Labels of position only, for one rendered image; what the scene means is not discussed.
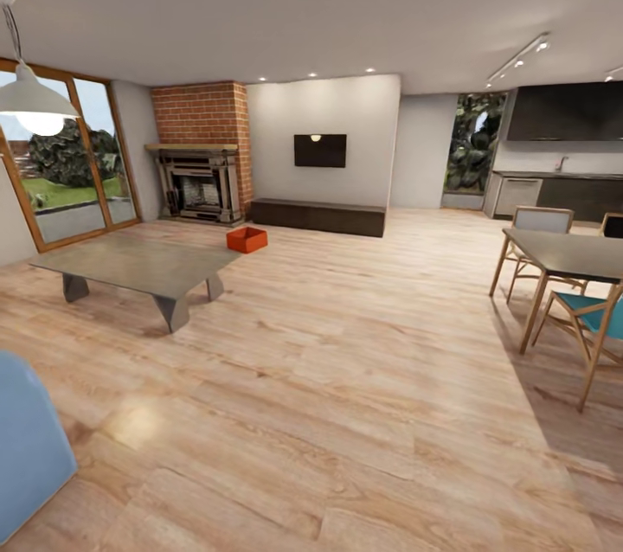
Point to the storage box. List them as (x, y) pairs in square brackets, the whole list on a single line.
[(247, 240)]

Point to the dishwasher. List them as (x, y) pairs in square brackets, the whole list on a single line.
[(516, 192)]

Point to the fixed window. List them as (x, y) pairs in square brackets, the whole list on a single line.
[(477, 126)]

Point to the sofa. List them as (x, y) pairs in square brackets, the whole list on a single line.
[(36, 460)]

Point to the coffee table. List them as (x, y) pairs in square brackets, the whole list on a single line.
[(164, 270)]

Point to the door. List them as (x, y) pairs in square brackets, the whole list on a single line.
[(76, 184)]

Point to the wall mounted tv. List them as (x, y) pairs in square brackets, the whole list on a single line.
[(320, 150)]

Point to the room light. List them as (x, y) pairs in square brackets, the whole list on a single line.
[(27, 94)]

